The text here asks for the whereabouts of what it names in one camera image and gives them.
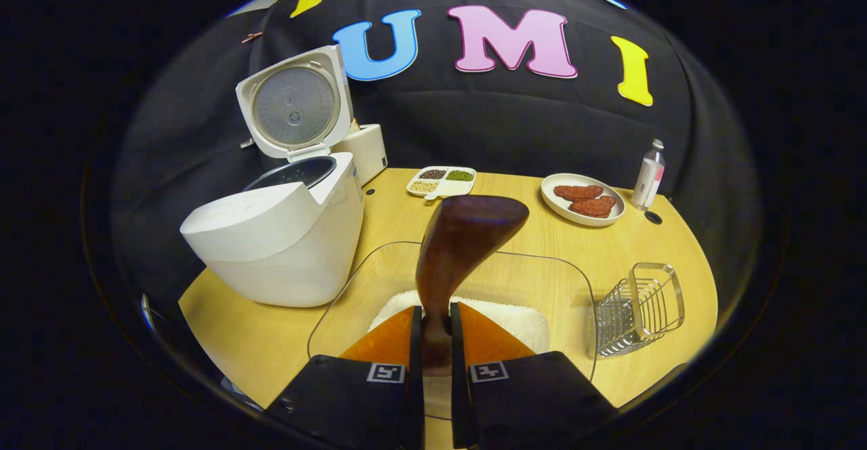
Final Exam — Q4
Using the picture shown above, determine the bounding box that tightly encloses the white round plate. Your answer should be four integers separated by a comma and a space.
541, 173, 627, 227

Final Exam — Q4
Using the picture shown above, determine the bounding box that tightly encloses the black backdrop cloth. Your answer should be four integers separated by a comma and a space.
112, 0, 763, 302

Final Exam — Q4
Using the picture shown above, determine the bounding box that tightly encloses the clear bottle with pink label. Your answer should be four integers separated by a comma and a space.
631, 139, 667, 211

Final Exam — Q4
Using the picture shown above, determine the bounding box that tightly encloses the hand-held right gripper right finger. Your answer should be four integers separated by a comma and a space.
450, 301, 618, 449

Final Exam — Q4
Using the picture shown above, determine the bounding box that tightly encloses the metal wire chopstick holder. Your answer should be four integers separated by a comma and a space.
596, 262, 685, 358

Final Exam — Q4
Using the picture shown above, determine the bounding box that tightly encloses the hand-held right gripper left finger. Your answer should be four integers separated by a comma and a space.
264, 305, 426, 450

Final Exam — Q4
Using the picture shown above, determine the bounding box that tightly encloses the white rice cooker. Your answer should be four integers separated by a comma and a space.
179, 45, 364, 308

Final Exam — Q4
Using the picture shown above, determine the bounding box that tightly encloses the white divided grain dish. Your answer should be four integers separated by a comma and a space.
406, 165, 478, 201

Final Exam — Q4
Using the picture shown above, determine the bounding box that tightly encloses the brown wooden spoon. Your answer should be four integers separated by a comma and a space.
415, 195, 530, 377

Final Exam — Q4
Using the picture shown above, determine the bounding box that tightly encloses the red meat piece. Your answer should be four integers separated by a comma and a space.
569, 196, 618, 219
553, 184, 604, 202

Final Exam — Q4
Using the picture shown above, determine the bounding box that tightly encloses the white toaster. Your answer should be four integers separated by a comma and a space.
332, 123, 388, 186

